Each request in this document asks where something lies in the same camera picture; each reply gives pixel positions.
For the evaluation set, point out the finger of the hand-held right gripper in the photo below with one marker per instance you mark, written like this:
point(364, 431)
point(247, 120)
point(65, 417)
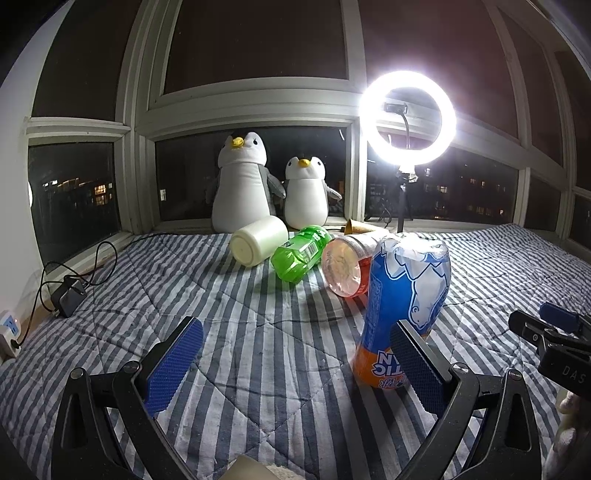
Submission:
point(559, 317)
point(531, 328)

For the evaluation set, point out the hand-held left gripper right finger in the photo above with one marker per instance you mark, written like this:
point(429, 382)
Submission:
point(415, 369)

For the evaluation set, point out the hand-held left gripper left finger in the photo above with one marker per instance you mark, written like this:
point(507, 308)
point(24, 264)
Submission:
point(175, 364)

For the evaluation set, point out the blue orange soda bottle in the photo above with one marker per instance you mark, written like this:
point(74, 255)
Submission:
point(399, 295)

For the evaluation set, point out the white plastic cup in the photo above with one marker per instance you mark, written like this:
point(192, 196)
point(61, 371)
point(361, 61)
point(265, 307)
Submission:
point(258, 240)

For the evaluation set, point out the person's right hand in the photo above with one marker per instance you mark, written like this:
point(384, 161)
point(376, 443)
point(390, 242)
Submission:
point(570, 443)

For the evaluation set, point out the grey striped blanket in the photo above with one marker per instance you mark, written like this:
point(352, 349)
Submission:
point(258, 332)

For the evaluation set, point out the clear red-label bottle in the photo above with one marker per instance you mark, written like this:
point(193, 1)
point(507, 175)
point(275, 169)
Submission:
point(344, 267)

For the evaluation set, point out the brown cone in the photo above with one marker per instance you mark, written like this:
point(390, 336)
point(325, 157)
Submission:
point(364, 227)

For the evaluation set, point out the green plastic bottle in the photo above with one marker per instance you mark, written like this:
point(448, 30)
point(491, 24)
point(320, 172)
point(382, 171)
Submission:
point(300, 254)

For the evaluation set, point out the black tripod stand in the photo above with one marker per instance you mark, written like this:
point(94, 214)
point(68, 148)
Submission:
point(402, 203)

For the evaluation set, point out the white power strip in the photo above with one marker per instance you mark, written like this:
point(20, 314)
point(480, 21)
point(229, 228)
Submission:
point(9, 336)

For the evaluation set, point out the large penguin plush toy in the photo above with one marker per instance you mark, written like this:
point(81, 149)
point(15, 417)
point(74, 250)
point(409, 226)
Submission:
point(242, 189)

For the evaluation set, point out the small penguin plush toy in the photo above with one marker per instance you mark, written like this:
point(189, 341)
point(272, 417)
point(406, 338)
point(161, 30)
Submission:
point(304, 198)

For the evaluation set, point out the black phone holder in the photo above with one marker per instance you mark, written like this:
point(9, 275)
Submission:
point(396, 109)

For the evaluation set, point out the white window frame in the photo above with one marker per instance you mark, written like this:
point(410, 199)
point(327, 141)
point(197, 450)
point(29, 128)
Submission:
point(138, 115)

